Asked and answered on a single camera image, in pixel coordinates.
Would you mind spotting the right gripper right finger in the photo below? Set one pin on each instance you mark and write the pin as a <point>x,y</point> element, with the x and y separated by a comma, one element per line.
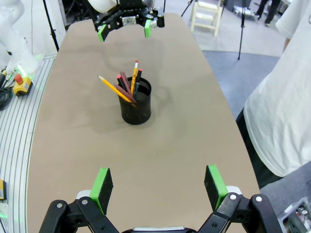
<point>213,187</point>

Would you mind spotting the yellow emergency stop button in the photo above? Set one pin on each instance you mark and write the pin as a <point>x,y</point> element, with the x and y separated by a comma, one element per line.
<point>23,87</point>

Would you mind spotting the yellow black device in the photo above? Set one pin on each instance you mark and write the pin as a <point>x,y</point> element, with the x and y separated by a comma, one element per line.
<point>2,189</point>

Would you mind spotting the person in dark trousers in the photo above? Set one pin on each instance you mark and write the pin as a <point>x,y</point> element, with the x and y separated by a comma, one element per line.
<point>269,12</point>

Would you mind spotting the black mesh pen holder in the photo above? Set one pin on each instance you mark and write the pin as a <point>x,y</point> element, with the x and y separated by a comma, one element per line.
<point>136,111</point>

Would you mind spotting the light wooden step stool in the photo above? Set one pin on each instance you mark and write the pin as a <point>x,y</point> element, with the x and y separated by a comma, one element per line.
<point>194,17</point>

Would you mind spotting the clear plastic parts box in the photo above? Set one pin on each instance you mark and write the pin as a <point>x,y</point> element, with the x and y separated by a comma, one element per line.
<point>298,216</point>

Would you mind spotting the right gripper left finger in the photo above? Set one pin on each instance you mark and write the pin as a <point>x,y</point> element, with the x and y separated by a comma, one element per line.
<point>102,191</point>

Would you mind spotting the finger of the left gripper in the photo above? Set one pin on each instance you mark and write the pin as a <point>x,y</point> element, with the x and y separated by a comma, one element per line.
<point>147,29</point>
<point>102,32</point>

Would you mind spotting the grey slotted aluminium base plate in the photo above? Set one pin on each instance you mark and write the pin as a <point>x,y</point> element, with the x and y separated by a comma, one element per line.
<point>14,145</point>

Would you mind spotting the person in white T-shirt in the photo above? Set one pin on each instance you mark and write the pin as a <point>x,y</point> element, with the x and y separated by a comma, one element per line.
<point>279,109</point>

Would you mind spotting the red black marker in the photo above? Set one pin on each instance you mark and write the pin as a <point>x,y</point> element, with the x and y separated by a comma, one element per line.
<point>119,78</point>
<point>138,80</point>

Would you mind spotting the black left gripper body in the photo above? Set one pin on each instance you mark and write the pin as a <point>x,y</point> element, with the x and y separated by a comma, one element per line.
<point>130,9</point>

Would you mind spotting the reddish brown pen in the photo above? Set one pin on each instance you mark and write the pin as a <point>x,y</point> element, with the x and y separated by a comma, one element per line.
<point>126,82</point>
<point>121,90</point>

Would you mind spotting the black tripod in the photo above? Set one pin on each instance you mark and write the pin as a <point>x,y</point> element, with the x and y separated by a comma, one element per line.
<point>52,31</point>
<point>241,29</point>

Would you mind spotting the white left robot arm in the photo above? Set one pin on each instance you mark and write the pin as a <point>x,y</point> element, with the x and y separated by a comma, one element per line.
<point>14,41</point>

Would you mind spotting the yellow pencil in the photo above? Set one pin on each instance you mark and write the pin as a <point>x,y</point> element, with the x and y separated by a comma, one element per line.
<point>134,75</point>
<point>111,86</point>

